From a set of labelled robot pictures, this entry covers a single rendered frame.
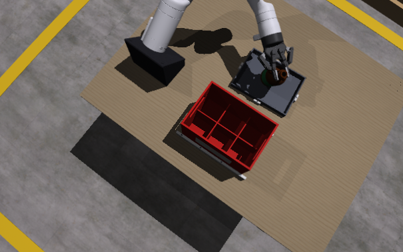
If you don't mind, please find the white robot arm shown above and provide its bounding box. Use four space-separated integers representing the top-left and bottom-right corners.
141 0 281 53

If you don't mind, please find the brown bottle with green label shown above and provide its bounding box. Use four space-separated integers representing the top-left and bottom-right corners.
260 66 288 87

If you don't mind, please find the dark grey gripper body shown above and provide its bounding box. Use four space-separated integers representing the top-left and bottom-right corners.
261 32 286 60

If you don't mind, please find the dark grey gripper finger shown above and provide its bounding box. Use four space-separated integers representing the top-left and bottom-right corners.
278 47 294 78
257 50 279 81

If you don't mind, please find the red divided crate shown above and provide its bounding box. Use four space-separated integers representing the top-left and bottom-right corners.
181 81 279 174

